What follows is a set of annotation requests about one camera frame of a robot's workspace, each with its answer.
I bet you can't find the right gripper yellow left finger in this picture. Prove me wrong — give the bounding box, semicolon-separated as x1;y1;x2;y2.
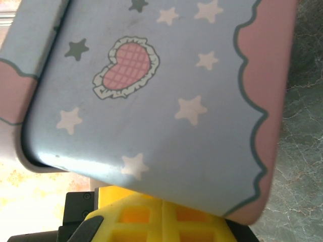
66;193;163;242

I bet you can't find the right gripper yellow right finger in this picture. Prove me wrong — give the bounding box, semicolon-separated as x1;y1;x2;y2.
161;200;258;242

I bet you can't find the cartoon dog print tin box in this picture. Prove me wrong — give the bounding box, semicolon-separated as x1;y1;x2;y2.
0;0;300;225

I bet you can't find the aluminium corner post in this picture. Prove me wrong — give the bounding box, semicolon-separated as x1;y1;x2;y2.
0;11;18;27

